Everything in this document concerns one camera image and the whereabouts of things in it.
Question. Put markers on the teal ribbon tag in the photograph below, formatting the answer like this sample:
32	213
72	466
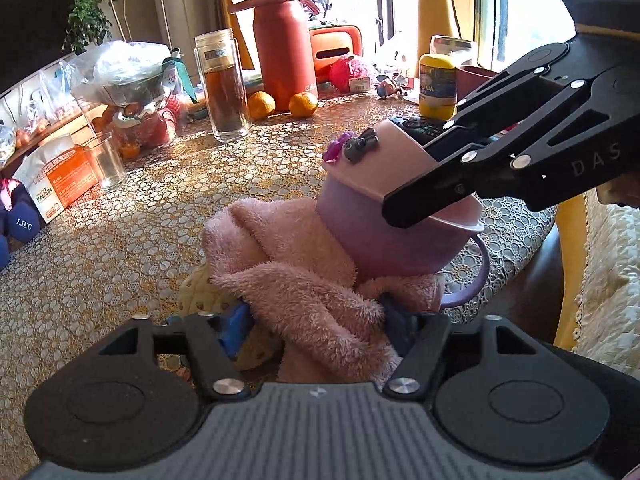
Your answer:
177	75

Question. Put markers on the orange tissue box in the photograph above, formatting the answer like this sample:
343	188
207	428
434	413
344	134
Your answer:
335	40

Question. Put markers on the navy dumbbell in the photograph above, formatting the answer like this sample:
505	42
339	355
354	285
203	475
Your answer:
22	225

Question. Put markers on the purple cup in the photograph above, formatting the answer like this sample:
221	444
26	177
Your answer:
360	230

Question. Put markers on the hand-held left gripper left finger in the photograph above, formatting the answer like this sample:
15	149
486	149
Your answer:
236	332

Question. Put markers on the potted green plant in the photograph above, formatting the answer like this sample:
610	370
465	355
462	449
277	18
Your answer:
90	20

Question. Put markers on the clear glass tumbler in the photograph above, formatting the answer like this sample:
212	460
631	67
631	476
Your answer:
106	162

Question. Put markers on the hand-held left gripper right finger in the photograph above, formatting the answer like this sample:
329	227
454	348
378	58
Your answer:
402	327

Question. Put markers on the black television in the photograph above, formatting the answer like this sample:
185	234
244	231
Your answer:
30	15

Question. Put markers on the yellow chair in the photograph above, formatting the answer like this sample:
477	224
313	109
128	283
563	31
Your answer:
570	260

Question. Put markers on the yellow jar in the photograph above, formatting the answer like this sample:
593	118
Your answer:
437	90

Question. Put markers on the red thermos bottle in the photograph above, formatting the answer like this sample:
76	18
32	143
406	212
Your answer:
285	50

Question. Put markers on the dark red box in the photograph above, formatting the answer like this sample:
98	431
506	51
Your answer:
475	85

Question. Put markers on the glass jar with lid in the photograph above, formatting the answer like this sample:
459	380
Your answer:
452	47

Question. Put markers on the glass tea bottle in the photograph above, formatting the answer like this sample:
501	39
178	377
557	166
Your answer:
222	95

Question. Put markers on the orange and white packet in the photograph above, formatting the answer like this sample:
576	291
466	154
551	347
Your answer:
60	175

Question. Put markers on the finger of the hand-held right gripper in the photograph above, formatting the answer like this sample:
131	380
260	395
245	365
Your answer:
500	90
425	195

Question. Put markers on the pink mesh ball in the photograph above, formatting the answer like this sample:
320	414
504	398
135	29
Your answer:
347	72

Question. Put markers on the pink fluffy towel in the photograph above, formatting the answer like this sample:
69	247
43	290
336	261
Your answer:
310	310

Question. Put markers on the cream patterned seat cover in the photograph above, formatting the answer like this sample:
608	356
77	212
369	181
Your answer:
615	270

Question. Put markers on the clear plastic bags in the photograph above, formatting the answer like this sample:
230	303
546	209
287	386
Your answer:
55	90

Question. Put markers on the plastic bag with bowl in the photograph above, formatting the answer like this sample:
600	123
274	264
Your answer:
125	72

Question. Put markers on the small colourful toy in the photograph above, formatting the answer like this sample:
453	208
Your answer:
390	87

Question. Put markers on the orange fruit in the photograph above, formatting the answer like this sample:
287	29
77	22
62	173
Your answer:
261	105
303	104

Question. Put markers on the black remote control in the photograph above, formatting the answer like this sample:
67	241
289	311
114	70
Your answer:
415	127

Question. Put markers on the bag of red fruit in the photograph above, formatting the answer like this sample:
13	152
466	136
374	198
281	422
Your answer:
150	127

